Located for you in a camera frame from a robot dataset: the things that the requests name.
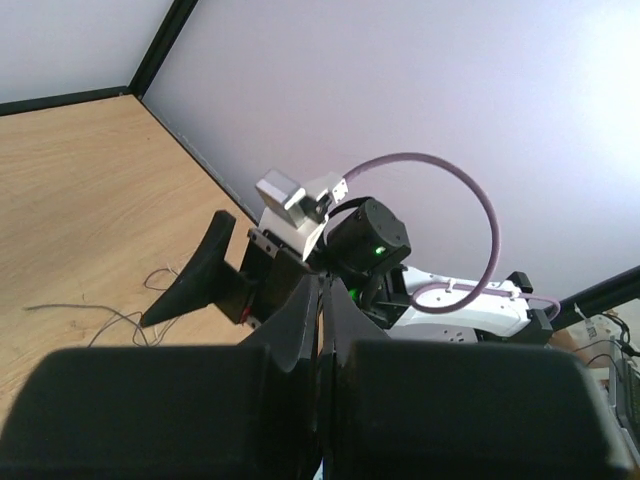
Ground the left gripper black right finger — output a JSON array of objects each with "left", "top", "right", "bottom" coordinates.
[{"left": 322, "top": 280, "right": 634, "bottom": 479}]

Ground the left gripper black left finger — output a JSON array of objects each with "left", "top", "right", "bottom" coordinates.
[{"left": 1, "top": 276, "right": 320, "bottom": 479}]

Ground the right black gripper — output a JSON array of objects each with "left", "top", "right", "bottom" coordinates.
[{"left": 140, "top": 210, "right": 312, "bottom": 328}]

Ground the white thin wire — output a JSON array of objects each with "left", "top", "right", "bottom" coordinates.
[{"left": 142, "top": 264, "right": 186, "bottom": 346}]

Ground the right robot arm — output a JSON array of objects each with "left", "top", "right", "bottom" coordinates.
[{"left": 140, "top": 197, "right": 561, "bottom": 344}]

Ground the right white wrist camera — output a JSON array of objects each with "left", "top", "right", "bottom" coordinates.
[{"left": 254, "top": 169, "right": 351, "bottom": 261}]

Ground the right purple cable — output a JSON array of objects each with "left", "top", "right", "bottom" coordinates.
[{"left": 342, "top": 152, "right": 561, "bottom": 319}]

